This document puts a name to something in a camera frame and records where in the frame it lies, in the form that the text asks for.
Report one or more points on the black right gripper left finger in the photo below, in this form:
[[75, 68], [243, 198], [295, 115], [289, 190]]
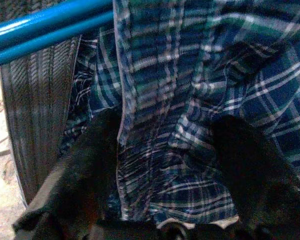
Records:
[[90, 175]]

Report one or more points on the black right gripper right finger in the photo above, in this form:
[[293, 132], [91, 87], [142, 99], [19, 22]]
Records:
[[260, 190]]

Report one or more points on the blue plastic hanger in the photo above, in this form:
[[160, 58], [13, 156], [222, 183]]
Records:
[[40, 22]]

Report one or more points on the blue plaid shirt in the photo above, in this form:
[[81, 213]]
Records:
[[165, 75]]

